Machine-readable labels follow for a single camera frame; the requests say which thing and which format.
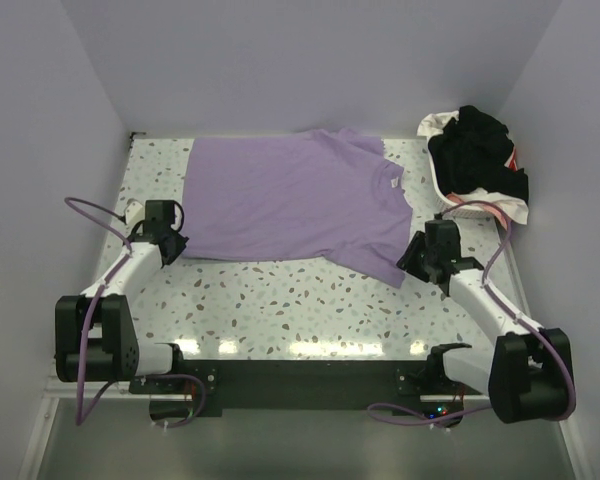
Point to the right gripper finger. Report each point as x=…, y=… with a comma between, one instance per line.
x=416, y=271
x=411, y=259

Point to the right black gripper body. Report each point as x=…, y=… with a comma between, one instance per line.
x=428, y=256

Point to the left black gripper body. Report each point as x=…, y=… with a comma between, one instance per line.
x=179, y=244

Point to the purple t shirt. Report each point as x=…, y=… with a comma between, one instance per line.
x=300, y=196

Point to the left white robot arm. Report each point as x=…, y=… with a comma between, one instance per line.
x=95, y=336

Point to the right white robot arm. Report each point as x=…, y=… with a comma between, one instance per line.
x=528, y=373

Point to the white laundry basket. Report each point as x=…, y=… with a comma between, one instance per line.
x=443, y=203

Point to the white pink t shirt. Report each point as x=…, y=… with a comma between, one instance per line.
x=432, y=125

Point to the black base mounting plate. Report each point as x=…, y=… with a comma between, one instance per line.
x=293, y=385

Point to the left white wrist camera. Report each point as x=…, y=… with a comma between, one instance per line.
x=134, y=212

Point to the aluminium frame rail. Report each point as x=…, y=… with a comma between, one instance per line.
x=55, y=388

